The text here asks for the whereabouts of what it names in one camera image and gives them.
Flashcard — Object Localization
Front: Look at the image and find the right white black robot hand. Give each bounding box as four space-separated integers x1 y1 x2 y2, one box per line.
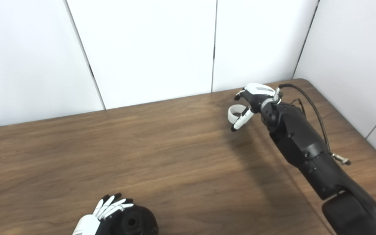
230 83 282 132

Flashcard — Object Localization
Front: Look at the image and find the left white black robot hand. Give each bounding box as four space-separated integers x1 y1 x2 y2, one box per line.
72 193 134 235

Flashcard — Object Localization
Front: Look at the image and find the white plastic ring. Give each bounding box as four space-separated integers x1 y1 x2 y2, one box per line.
228 105 251 124

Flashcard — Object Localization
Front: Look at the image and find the round black plastic part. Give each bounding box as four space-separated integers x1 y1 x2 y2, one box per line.
109 205 159 235

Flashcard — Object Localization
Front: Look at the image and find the thin black right arm wire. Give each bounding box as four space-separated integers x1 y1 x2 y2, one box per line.
289 98 306 115

